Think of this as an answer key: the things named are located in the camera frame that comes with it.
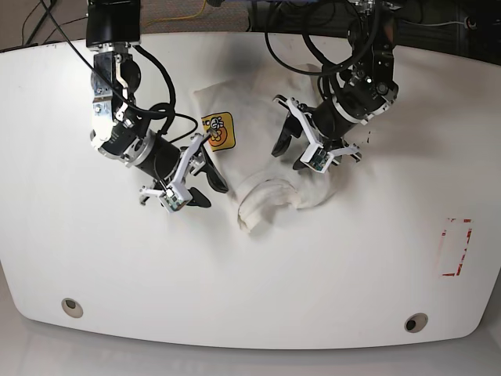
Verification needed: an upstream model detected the white cable on floor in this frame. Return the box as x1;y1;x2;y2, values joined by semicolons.
398;17;469;28

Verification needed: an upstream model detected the black cable on floor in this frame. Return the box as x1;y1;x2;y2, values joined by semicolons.
21;0;89;45

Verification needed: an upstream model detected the left table cable grommet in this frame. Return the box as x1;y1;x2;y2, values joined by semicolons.
61;298;84;319

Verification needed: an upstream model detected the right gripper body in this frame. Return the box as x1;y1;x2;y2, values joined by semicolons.
137;133;208;206

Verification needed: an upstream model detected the table cable grommet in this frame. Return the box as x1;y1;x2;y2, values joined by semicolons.
404;313;428;334
61;298;84;319

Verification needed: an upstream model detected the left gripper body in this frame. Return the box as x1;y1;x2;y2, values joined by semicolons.
273;95;362;162

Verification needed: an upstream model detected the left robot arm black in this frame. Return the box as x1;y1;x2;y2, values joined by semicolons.
272;1;402;173

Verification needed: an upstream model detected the yellow cable on floor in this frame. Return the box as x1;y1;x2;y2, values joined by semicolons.
140;0;207;31

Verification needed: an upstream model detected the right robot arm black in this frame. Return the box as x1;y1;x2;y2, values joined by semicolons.
85;1;229;213

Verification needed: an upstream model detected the right table cable grommet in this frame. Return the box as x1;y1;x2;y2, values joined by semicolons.
404;313;428;334

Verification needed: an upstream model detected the red tape rectangle marking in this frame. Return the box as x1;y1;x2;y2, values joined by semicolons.
438;218;474;277

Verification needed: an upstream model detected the white t-shirt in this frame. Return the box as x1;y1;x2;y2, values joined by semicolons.
193;67;352;234

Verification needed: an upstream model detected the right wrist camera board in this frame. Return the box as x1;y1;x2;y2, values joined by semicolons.
158;185;193;213

